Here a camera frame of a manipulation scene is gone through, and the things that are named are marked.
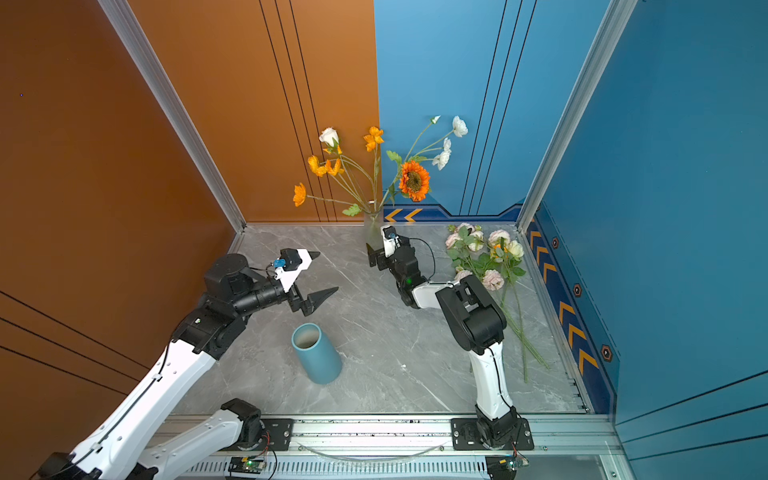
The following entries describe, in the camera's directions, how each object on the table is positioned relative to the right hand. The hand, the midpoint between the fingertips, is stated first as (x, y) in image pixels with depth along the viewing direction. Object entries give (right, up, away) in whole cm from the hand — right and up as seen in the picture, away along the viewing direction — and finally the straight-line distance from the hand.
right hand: (379, 239), depth 97 cm
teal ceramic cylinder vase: (-13, -28, -27) cm, 41 cm away
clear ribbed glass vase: (-2, +6, +5) cm, 8 cm away
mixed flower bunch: (+40, -7, +9) cm, 42 cm away
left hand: (-11, -7, -31) cm, 34 cm away
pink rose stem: (+27, -12, +3) cm, 30 cm away
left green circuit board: (-30, -55, -26) cm, 68 cm away
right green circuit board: (+31, -55, -27) cm, 69 cm away
